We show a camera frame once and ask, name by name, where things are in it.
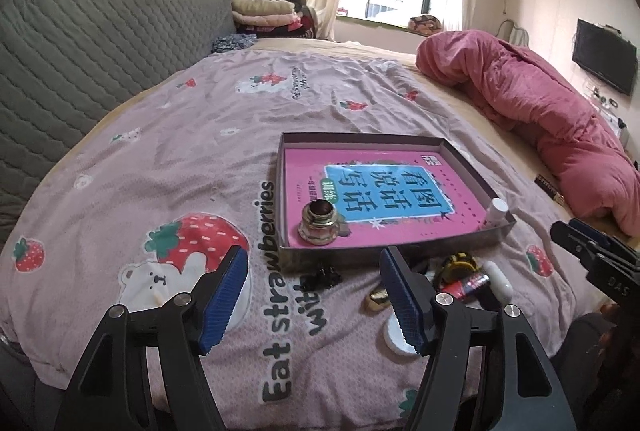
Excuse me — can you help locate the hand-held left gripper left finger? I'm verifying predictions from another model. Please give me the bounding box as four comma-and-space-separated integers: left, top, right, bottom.
55, 245, 250, 431

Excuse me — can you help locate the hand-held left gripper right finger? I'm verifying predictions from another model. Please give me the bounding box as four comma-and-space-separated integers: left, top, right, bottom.
379, 246, 576, 431

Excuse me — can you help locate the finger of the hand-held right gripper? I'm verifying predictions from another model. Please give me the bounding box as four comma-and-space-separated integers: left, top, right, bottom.
570, 219, 640, 262
551, 222, 608, 269

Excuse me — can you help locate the round white lid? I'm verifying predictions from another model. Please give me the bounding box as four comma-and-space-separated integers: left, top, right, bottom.
382, 318, 418, 356

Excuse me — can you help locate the black and yellow wristwatch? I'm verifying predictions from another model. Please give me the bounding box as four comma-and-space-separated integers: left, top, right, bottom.
432, 252, 481, 292

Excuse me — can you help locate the white earbuds case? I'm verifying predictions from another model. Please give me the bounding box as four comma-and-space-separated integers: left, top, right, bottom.
481, 261, 514, 304

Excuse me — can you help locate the black hair claw clip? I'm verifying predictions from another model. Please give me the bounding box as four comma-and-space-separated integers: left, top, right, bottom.
298, 263, 343, 294

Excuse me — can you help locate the shallow grey cardboard tray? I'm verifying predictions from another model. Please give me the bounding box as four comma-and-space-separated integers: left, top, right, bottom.
276, 132, 517, 273

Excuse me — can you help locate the gold hair clip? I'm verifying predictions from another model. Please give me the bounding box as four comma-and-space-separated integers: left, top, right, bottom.
367, 289, 393, 312

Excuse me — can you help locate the small dark bar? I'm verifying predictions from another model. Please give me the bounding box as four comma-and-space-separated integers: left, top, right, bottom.
535, 173, 566, 204

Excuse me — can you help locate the red lip balm tube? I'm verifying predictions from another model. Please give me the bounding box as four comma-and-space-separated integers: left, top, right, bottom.
440, 273, 491, 303

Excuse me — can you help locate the small white bottle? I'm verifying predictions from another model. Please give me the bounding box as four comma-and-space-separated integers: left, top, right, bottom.
481, 198, 509, 229

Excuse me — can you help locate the dark cloth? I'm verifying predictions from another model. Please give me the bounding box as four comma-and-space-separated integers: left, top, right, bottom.
570, 311, 640, 431

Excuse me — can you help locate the gold glass jar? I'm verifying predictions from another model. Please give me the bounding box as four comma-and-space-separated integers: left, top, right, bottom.
298, 203, 342, 246

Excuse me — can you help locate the pink quilt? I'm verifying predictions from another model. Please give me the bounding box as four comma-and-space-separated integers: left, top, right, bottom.
416, 30, 640, 234

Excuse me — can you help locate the strawberry printed blanket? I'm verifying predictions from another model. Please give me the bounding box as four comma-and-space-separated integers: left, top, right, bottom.
0, 48, 591, 412

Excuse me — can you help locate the pink and blue book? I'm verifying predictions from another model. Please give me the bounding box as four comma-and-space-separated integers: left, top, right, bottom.
284, 148, 493, 248

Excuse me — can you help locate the white metal rack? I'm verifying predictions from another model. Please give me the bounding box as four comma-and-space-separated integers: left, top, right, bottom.
500, 18, 528, 46

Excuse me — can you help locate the patterned cushion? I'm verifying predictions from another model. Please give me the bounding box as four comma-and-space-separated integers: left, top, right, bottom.
407, 14, 443, 34

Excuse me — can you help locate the blue patterned cloth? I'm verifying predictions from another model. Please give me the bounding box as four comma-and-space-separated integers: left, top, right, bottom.
211, 33, 258, 54

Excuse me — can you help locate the grey quilted headboard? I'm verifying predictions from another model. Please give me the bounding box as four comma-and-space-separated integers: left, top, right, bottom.
0, 0, 236, 252

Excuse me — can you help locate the stack of folded blankets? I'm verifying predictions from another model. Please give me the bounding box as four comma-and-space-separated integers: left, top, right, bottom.
231, 0, 318, 39

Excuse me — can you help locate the black wall television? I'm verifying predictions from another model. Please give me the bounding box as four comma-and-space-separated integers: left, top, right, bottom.
571, 18, 638, 96

